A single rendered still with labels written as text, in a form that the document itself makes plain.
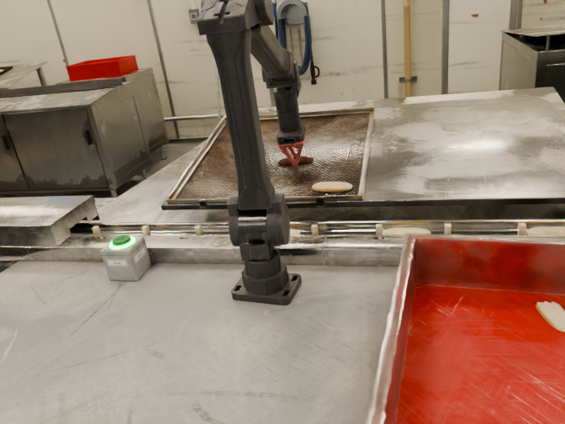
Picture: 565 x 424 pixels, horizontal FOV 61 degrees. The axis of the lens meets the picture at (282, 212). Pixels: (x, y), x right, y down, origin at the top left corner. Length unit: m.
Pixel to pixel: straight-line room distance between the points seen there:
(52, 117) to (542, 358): 3.59
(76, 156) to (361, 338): 3.33
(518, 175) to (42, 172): 3.57
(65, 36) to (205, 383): 5.21
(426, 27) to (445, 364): 4.07
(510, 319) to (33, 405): 0.76
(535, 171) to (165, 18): 4.35
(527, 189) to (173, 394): 0.84
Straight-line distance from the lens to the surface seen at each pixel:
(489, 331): 0.84
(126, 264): 1.08
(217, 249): 1.06
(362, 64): 4.71
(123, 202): 1.57
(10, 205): 1.48
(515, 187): 1.19
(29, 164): 4.23
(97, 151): 3.82
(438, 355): 0.79
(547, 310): 0.89
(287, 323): 0.86
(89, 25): 5.59
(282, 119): 1.25
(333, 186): 1.18
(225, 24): 0.78
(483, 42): 4.41
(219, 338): 0.86
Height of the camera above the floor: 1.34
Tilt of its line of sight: 24 degrees down
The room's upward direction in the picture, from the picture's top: 8 degrees counter-clockwise
